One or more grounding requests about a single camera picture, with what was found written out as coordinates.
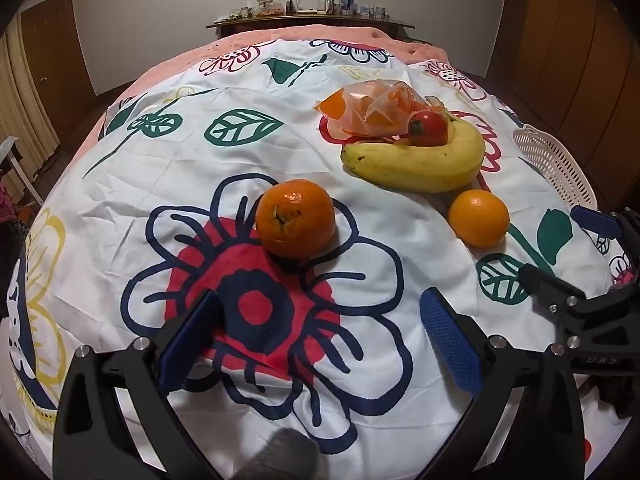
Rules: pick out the white perforated plastic basket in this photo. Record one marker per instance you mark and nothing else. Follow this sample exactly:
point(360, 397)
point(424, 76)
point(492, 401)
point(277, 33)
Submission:
point(555, 165)

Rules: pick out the blue water jug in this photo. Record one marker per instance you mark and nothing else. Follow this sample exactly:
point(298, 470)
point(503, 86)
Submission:
point(345, 3)

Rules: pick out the clear electric kettle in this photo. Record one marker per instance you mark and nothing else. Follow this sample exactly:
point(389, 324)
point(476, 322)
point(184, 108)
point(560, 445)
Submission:
point(325, 6)

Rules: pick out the white floral printed blanket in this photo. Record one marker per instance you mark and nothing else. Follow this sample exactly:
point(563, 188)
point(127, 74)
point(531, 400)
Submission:
point(150, 170)

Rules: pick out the large dimpled tangerine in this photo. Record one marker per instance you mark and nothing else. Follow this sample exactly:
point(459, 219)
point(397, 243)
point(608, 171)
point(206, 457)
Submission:
point(295, 217)

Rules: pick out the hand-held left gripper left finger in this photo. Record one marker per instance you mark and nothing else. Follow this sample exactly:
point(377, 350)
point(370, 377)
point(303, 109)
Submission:
point(190, 332)

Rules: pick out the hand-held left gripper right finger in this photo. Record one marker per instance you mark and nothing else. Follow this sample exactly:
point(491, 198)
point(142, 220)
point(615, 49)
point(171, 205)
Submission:
point(450, 345)

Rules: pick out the brown wooden wardrobe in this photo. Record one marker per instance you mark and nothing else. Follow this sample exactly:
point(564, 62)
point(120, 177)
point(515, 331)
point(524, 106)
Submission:
point(575, 60)

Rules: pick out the brown wooden door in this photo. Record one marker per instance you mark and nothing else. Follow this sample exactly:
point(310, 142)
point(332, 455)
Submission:
point(55, 50)

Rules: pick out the bag of orange snacks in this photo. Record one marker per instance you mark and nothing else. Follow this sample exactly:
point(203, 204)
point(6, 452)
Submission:
point(272, 9)

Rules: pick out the red tomato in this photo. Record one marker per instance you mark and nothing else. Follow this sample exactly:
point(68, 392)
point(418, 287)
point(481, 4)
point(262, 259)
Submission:
point(428, 129)

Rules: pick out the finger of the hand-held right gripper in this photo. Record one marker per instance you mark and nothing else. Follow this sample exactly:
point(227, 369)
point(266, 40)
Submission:
point(545, 282)
point(595, 220)

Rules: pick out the white chair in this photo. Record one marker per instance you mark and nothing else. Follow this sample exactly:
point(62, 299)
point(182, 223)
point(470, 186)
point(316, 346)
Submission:
point(15, 165)

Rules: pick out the small screen on stand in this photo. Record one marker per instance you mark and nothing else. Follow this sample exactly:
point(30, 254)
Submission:
point(291, 1)

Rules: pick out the clear plastic bag orange contents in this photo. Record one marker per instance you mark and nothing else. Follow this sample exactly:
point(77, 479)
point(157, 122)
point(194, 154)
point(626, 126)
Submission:
point(370, 105)

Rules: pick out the smooth round orange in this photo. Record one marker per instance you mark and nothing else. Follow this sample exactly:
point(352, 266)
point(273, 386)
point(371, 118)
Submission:
point(479, 219)

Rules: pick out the wooden sideboard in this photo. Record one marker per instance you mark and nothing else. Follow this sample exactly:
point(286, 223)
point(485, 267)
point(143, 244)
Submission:
point(310, 21)

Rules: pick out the yellow banana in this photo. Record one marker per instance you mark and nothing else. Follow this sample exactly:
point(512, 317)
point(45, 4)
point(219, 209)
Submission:
point(425, 170)

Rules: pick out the pink blanket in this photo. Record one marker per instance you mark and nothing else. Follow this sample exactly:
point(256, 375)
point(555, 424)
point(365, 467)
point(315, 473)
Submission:
point(300, 32)

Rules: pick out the beige curtain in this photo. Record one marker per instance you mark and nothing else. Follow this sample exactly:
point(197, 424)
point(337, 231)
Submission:
point(25, 110)

